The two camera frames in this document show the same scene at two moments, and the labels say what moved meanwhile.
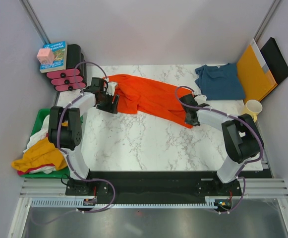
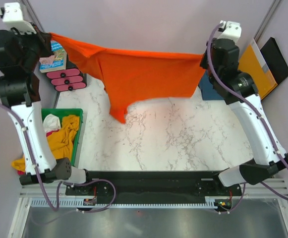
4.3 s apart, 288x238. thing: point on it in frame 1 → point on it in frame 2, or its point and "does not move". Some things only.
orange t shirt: x=144 y=95 → x=130 y=75
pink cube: x=45 y=56 does not move
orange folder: x=256 y=79 does not move
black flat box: x=275 y=60 does not move
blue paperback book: x=59 y=49 does not move
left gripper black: x=112 y=108 → x=45 y=37
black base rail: x=147 y=187 does not move
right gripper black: x=193 y=123 → x=203 y=63
